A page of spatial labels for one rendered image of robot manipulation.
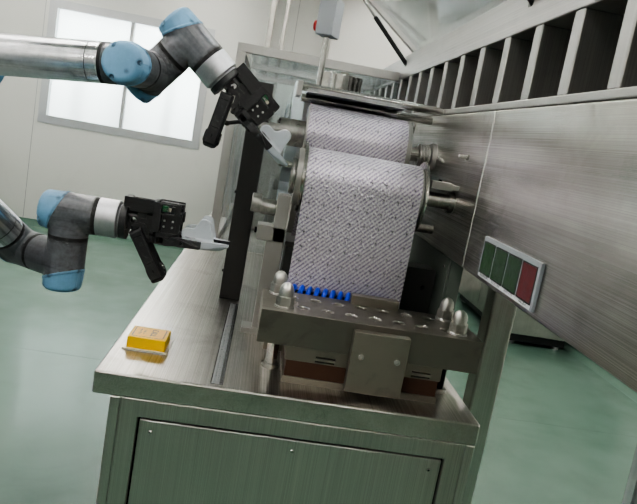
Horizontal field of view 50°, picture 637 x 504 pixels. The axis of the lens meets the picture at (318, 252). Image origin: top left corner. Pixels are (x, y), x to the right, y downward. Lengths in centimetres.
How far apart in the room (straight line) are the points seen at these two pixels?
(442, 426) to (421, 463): 8
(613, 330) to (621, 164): 19
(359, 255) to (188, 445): 49
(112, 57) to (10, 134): 610
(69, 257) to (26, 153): 594
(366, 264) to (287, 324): 26
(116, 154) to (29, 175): 88
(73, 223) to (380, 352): 63
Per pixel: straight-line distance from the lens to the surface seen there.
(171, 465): 124
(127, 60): 127
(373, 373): 121
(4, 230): 144
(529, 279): 100
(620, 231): 83
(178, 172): 698
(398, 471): 125
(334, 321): 120
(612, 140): 89
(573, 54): 107
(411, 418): 121
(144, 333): 131
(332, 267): 137
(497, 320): 162
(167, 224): 135
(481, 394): 166
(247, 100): 138
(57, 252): 139
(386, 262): 139
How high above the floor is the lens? 133
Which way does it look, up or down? 9 degrees down
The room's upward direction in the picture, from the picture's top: 10 degrees clockwise
